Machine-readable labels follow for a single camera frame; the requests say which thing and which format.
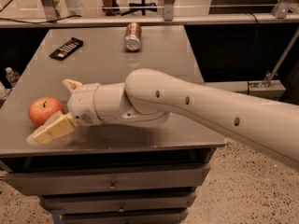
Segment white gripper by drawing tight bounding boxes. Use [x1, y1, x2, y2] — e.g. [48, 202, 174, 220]
[27, 78, 103, 145]

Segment red apple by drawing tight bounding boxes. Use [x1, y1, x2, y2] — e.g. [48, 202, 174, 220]
[28, 97, 64, 127]

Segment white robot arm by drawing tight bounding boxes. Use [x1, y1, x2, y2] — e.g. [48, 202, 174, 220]
[27, 69, 299, 169]

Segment orange soda can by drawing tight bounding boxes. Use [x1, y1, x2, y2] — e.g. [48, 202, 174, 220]
[124, 22, 142, 51]

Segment black remote control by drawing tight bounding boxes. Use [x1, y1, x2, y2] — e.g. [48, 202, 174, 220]
[50, 37, 83, 61]

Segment grey drawer cabinet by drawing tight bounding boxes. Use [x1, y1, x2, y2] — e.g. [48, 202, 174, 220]
[0, 25, 226, 224]

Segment top grey drawer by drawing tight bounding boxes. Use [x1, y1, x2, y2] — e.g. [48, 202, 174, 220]
[4, 163, 210, 195]

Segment grey drawer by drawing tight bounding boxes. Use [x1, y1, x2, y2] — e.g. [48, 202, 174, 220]
[4, 163, 210, 195]
[63, 208, 188, 224]
[41, 191, 196, 214]

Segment person's legs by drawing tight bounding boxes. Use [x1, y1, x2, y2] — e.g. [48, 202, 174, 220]
[102, 0, 120, 16]

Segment middle grey drawer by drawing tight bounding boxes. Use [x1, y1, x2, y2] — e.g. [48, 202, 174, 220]
[41, 191, 196, 214]

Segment bottom grey drawer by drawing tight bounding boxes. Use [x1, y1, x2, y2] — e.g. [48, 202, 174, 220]
[63, 208, 188, 224]

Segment grey metal base beam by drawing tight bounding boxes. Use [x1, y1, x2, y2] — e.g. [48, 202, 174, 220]
[206, 80, 286, 101]

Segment black cable on rail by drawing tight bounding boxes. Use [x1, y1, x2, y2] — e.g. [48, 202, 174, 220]
[0, 14, 82, 25]

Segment black cable at floor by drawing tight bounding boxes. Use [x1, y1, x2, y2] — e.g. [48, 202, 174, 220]
[247, 12, 260, 95]

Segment grey metal rail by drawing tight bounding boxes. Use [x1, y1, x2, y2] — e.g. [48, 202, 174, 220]
[0, 13, 299, 28]

